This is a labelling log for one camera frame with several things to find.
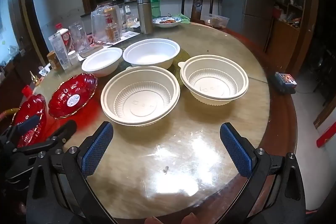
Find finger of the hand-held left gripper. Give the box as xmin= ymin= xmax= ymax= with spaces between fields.
xmin=0 ymin=115 xmax=39 ymax=147
xmin=16 ymin=120 xmax=77 ymax=157

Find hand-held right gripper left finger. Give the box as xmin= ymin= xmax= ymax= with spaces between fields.
xmin=26 ymin=121 xmax=118 ymax=224

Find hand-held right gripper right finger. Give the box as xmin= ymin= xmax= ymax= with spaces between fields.
xmin=220 ymin=122 xmax=306 ymax=224

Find red glass plate with label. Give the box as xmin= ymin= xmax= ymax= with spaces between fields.
xmin=48 ymin=72 xmax=98 ymax=119

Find large beige plastic bowl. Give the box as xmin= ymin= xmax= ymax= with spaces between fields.
xmin=100 ymin=65 xmax=181 ymax=127

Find small beige plastic bowl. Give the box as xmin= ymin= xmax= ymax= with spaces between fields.
xmin=178 ymin=55 xmax=249 ymax=106

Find small white foam bowl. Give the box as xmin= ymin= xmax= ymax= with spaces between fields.
xmin=81 ymin=47 xmax=123 ymax=77

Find large white foam bowl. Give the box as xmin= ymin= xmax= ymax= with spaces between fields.
xmin=123 ymin=38 xmax=181 ymax=70

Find person's right hand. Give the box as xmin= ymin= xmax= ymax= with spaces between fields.
xmin=145 ymin=214 xmax=197 ymax=224

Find red yellow hoop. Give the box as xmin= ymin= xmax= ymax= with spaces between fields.
xmin=0 ymin=107 xmax=20 ymax=122

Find golden gourd ornament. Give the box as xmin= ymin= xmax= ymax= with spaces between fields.
xmin=29 ymin=70 xmax=42 ymax=85

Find amber honey jar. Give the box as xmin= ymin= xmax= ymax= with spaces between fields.
xmin=47 ymin=51 xmax=61 ymax=72

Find small white pill bottle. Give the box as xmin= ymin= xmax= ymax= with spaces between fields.
xmin=67 ymin=51 xmax=79 ymax=66

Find white lotion tube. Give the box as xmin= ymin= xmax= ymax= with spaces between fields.
xmin=48 ymin=31 xmax=72 ymax=71

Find colourful card box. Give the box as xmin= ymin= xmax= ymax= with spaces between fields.
xmin=274 ymin=72 xmax=298 ymax=94

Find flat book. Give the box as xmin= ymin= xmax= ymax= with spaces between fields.
xmin=79 ymin=43 xmax=105 ymax=58

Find red packet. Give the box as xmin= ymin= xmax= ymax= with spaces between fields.
xmin=316 ymin=126 xmax=336 ymax=148

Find white liquor bottle red cap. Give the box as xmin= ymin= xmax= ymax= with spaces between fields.
xmin=55 ymin=22 xmax=72 ymax=52

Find clear glass mug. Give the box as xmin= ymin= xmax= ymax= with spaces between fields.
xmin=69 ymin=22 xmax=90 ymax=54

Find gold glitter turntable mat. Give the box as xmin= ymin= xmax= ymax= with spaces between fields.
xmin=115 ymin=43 xmax=191 ymax=77

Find amber liquor bottle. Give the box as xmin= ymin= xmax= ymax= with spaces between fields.
xmin=105 ymin=22 xmax=121 ymax=43

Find clear glass jar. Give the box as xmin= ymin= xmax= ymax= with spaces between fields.
xmin=91 ymin=4 xmax=124 ymax=43

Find printed paper sheets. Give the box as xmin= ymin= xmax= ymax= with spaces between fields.
xmin=115 ymin=30 xmax=141 ymax=43

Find clear plastic food container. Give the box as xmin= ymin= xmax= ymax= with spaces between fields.
xmin=204 ymin=13 xmax=230 ymax=29

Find clear water bottle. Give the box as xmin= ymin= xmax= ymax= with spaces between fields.
xmin=124 ymin=5 xmax=132 ymax=28

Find green cloth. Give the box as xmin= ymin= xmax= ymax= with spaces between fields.
xmin=175 ymin=13 xmax=192 ymax=24

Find stainless steel thermos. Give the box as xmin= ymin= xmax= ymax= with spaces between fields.
xmin=136 ymin=0 xmax=154 ymax=34

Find blue white plate with food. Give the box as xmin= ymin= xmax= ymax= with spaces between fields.
xmin=152 ymin=17 xmax=182 ymax=28

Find dark wooden chair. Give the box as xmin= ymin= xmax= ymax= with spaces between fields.
xmin=181 ymin=0 xmax=218 ymax=24

